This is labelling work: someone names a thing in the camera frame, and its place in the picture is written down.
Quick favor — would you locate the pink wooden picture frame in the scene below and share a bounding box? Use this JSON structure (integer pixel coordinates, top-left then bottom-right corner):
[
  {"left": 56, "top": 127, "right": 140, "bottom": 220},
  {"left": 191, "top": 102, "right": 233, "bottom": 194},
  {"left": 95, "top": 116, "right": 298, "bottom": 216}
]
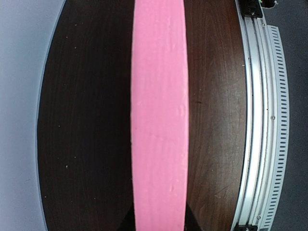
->
[{"left": 131, "top": 0, "right": 189, "bottom": 231}]

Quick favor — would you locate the front aluminium rail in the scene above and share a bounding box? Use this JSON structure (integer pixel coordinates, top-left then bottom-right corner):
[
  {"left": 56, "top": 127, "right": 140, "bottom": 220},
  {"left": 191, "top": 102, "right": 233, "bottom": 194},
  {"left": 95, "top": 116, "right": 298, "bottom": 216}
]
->
[{"left": 231, "top": 2, "right": 290, "bottom": 231}]

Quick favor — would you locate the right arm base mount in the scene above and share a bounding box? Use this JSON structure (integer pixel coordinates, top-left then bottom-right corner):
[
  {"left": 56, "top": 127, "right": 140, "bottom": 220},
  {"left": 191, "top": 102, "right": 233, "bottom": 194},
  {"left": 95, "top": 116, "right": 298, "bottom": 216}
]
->
[{"left": 237, "top": 0, "right": 277, "bottom": 18}]

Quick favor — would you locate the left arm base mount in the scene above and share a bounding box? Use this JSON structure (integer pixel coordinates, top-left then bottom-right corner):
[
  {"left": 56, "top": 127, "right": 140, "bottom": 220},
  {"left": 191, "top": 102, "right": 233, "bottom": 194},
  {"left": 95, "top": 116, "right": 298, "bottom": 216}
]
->
[{"left": 233, "top": 224, "right": 258, "bottom": 231}]

